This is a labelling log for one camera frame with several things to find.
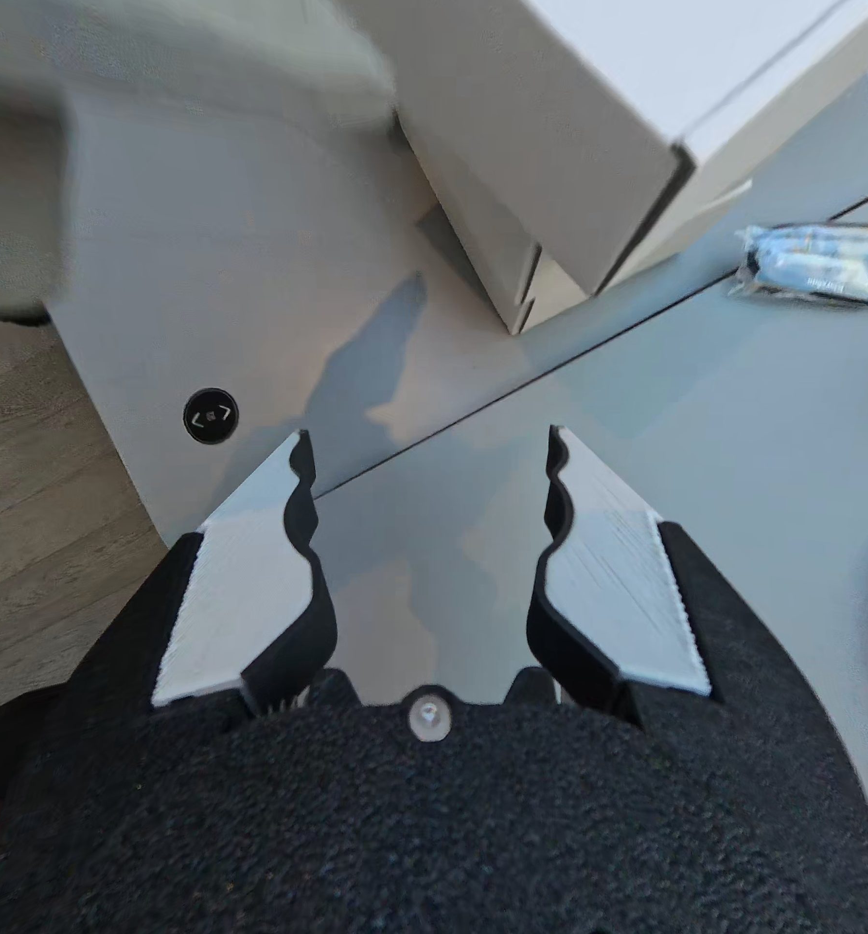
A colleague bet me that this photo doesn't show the small packet with black contents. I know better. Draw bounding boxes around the small packet with black contents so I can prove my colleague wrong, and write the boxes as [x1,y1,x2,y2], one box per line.
[727,222,868,309]

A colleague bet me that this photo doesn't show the black round desk button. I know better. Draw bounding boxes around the black round desk button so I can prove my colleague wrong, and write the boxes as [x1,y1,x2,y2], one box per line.
[183,387,240,445]

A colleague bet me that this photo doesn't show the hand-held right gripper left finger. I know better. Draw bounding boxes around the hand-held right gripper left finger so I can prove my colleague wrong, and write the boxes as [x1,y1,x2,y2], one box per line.
[151,429,338,715]

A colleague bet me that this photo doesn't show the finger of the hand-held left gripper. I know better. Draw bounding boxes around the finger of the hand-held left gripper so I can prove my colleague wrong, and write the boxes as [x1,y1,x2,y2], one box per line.
[0,0,400,325]

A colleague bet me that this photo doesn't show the pile of white cardboard boxes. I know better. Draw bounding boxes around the pile of white cardboard boxes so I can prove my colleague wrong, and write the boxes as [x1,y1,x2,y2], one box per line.
[332,0,868,337]

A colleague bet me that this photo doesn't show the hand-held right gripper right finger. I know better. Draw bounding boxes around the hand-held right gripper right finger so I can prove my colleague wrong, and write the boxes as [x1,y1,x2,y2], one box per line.
[526,425,713,712]

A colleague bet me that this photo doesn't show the grey desk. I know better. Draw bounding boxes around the grey desk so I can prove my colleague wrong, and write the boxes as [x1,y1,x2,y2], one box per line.
[43,0,868,826]

